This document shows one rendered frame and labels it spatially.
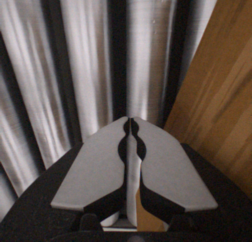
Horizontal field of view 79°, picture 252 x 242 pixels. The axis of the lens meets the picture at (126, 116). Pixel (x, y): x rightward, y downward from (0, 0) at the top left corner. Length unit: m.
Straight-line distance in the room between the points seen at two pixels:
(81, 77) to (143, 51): 0.07
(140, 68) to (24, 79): 0.12
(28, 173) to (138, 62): 0.23
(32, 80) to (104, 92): 0.08
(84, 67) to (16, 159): 0.17
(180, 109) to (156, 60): 0.05
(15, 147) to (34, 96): 0.09
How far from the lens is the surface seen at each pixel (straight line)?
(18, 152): 0.27
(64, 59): 0.32
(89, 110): 0.19
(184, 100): 0.16
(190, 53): 0.19
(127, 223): 0.37
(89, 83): 0.17
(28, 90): 0.20
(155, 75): 0.17
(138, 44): 0.17
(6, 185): 0.36
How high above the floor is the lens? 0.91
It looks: 63 degrees down
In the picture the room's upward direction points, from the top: 179 degrees counter-clockwise
